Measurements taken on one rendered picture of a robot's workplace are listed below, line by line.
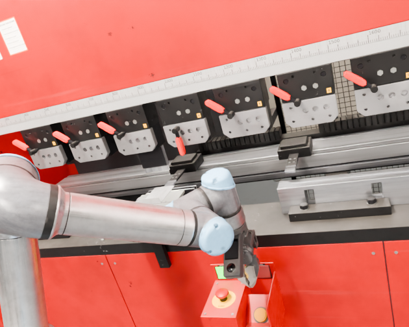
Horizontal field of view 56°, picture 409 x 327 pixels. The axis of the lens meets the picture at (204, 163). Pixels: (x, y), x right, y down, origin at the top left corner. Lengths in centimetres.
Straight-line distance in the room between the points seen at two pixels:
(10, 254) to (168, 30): 75
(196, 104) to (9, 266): 70
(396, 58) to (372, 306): 75
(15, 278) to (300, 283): 86
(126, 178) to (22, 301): 102
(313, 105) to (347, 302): 63
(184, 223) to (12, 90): 101
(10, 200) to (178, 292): 94
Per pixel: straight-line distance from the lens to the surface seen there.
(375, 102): 117
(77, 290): 177
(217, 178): 91
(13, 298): 90
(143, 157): 142
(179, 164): 160
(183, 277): 145
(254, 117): 119
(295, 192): 129
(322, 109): 117
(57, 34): 142
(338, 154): 151
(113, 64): 132
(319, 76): 115
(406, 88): 117
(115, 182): 185
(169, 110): 127
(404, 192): 130
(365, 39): 113
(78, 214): 70
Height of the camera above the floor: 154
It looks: 20 degrees down
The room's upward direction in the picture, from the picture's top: 16 degrees counter-clockwise
